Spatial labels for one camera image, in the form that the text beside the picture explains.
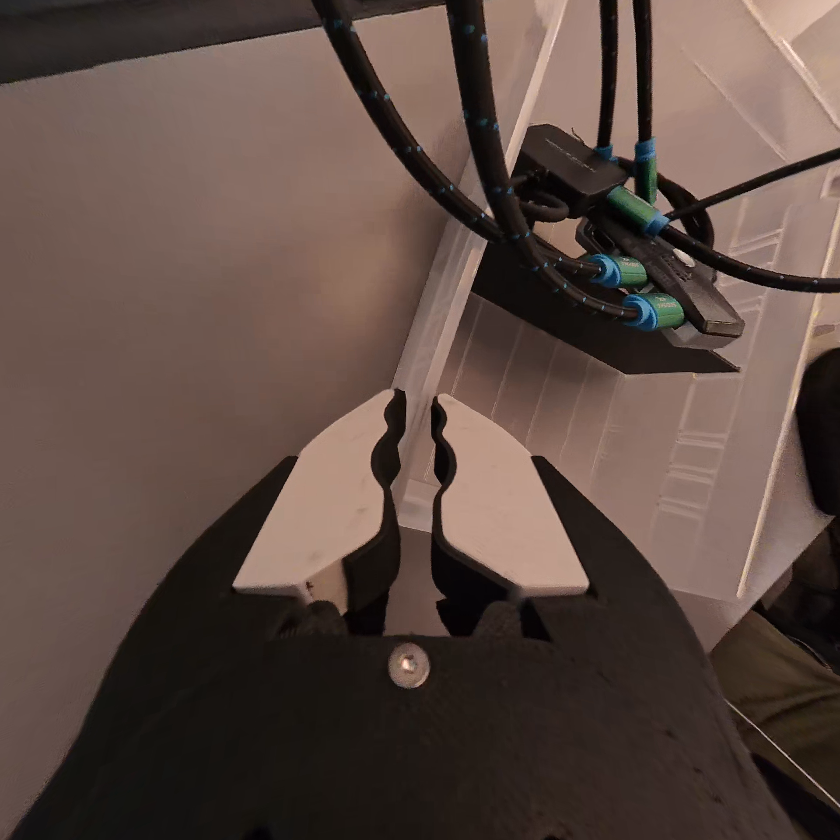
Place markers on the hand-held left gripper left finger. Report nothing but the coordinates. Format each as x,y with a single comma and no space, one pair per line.
328,512

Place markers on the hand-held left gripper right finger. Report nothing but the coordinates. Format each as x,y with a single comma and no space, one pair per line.
505,518

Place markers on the clear plastic bin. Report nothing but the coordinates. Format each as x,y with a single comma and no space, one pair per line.
656,459

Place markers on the black chair armrest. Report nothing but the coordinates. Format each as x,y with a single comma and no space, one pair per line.
820,426

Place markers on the person's olive pants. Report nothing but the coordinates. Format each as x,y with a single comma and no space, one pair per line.
787,689

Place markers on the black adapter box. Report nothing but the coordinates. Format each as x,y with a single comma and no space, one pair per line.
564,161

